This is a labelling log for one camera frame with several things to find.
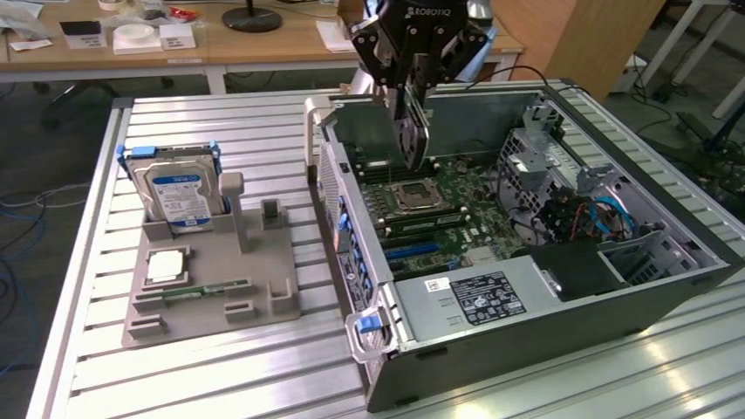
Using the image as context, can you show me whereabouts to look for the hard disk with blue caddy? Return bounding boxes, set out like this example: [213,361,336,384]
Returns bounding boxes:
[115,140,227,237]

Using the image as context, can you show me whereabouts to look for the installed black RAM stick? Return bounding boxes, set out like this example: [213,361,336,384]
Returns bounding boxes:
[381,212,471,237]

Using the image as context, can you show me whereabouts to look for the black Nvidia graphics card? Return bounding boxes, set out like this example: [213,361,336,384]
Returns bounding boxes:
[389,85,437,172]

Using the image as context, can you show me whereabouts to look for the blue wire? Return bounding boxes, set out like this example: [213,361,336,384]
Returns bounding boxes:
[584,196,637,240]

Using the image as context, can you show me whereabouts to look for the silver CPU chip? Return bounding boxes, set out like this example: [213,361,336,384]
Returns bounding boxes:
[144,251,187,283]

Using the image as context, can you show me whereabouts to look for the blue floor cable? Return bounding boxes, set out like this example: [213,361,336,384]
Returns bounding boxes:
[0,204,41,376]

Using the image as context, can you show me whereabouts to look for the plain white box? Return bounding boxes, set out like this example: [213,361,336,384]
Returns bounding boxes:
[157,23,200,52]

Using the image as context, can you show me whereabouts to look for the grey printed parts rack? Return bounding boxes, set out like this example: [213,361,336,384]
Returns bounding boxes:
[120,171,304,351]

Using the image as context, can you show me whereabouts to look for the CPU socket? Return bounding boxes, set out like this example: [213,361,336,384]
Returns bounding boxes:
[391,177,451,218]

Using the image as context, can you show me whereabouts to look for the blue expansion slot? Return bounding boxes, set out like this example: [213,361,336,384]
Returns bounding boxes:
[381,241,443,262]

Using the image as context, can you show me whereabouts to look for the red wire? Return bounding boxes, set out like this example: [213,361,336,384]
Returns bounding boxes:
[568,203,590,240]

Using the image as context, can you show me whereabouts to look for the white paper slip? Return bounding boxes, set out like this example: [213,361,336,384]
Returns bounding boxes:
[7,38,53,52]

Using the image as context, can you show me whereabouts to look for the green motherboard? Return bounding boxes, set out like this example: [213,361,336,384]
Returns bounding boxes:
[347,150,540,281]

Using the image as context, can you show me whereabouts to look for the black floor stand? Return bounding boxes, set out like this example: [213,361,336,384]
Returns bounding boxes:
[674,111,745,154]

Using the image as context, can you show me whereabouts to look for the grey power supply unit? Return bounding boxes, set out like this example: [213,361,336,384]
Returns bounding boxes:
[393,255,564,342]

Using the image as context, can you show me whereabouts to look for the wooden cabinet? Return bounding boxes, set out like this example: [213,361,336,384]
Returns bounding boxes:
[483,0,668,102]

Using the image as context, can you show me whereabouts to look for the black office chair base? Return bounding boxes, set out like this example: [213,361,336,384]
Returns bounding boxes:
[33,80,121,131]

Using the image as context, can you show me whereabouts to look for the grey case handle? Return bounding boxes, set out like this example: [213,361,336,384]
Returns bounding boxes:
[345,300,400,363]

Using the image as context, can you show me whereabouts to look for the wooden desk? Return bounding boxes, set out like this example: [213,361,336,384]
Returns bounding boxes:
[0,0,525,84]

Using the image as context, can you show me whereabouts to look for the brown cardboard box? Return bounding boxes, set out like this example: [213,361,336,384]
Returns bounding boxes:
[336,0,365,27]

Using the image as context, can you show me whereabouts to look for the black cable behind case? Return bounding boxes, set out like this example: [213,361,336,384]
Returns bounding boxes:
[465,64,584,93]

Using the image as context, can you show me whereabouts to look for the black round lamp base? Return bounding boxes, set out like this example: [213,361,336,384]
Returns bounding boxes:
[221,0,285,33]

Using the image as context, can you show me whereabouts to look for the white table frame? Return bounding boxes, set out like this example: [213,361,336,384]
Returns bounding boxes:
[668,0,745,119]

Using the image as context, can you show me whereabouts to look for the clear plastic bag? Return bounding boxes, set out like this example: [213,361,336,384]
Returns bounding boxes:
[0,0,57,38]

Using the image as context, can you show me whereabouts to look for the white box with black top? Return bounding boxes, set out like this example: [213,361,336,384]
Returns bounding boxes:
[60,20,109,51]

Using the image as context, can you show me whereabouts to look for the green RAM stick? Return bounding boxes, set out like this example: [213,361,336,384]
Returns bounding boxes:
[157,282,235,302]

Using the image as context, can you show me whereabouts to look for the white booklet stack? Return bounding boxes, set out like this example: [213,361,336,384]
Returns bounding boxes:
[315,19,357,54]

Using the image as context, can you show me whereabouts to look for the black fan shroud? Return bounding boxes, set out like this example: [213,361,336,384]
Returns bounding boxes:
[529,243,630,303]

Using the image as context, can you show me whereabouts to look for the metal disk bay cage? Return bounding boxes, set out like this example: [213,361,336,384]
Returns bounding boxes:
[499,126,584,206]

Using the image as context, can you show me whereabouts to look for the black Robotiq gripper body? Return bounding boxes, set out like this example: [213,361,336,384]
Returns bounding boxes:
[381,0,471,58]

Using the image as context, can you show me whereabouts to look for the open black PC case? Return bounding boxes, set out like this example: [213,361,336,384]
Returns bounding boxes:
[304,85,745,414]

